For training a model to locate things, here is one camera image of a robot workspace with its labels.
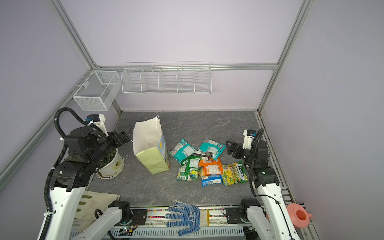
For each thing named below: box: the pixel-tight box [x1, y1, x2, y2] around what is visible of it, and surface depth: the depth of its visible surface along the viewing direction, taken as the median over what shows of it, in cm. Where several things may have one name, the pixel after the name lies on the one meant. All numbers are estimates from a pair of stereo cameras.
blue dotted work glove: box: [165, 200, 210, 236], surface depth 75 cm
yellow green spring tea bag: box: [222, 161, 249, 186], surface depth 87 cm
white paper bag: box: [132, 115, 170, 175], surface depth 80 cm
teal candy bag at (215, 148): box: [197, 137, 227, 161], surface depth 97 cm
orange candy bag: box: [198, 157, 224, 176], surface depth 88 cm
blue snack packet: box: [201, 174, 223, 187], surface depth 86 cm
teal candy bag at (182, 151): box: [168, 138, 196, 165], surface depth 96 cm
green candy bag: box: [176, 156, 202, 181], surface depth 87 cm
